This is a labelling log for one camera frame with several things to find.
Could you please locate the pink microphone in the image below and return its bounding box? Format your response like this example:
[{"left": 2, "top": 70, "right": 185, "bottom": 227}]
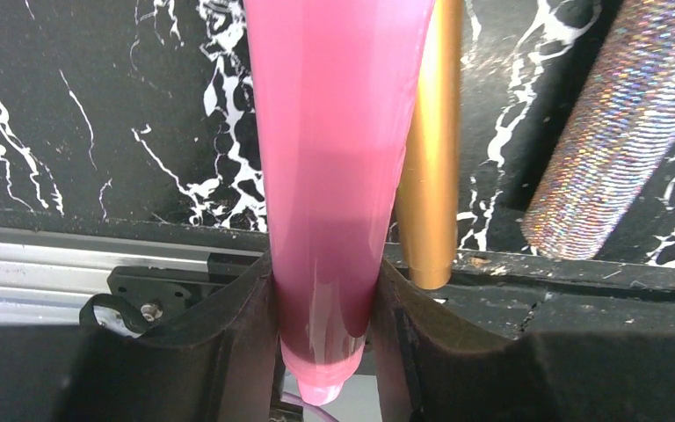
[{"left": 243, "top": 0, "right": 433, "bottom": 405}]

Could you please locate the glitter rhinestone microphone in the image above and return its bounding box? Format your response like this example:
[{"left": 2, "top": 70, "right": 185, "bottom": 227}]
[{"left": 521, "top": 1, "right": 675, "bottom": 260}]

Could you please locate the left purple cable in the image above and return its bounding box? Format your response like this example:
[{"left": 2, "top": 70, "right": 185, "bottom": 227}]
[{"left": 279, "top": 391, "right": 338, "bottom": 422}]

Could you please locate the gold microphone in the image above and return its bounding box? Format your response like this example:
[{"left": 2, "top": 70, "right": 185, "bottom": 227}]
[{"left": 395, "top": 1, "right": 463, "bottom": 290}]

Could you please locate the black front mounting bar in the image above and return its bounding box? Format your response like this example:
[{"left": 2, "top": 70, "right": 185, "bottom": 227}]
[{"left": 0, "top": 211, "right": 675, "bottom": 338}]

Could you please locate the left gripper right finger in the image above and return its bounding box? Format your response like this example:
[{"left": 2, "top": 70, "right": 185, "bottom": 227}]
[{"left": 370, "top": 261, "right": 675, "bottom": 421}]

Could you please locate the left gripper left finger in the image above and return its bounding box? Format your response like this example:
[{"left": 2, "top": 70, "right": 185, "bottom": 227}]
[{"left": 0, "top": 254, "right": 278, "bottom": 421}]

